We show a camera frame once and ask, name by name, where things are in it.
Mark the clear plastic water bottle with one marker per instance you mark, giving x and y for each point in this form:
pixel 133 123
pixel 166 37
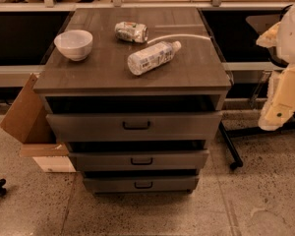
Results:
pixel 152 57

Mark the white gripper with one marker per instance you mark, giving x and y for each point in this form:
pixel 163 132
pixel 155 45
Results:
pixel 293 36

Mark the white bowl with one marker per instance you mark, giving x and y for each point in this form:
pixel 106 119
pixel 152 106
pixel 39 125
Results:
pixel 74 44

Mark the crushed soda can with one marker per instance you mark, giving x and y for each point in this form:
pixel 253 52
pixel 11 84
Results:
pixel 131 32

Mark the black folding stand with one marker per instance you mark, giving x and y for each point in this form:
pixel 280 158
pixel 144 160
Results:
pixel 278 65

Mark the grey drawer cabinet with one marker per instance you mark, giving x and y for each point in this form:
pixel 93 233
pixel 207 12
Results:
pixel 193 82

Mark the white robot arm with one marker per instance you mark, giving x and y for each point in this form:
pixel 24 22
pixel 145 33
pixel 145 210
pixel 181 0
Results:
pixel 281 36

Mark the grey bottom drawer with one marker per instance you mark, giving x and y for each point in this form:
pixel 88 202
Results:
pixel 141 184

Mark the grey top drawer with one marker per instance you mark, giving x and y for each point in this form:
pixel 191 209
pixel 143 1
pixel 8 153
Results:
pixel 121 127

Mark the grey drawer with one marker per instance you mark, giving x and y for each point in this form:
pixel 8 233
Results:
pixel 141 184
pixel 121 127
pixel 139 160

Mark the brown cardboard box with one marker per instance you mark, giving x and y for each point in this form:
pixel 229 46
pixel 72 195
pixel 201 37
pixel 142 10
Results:
pixel 26 122

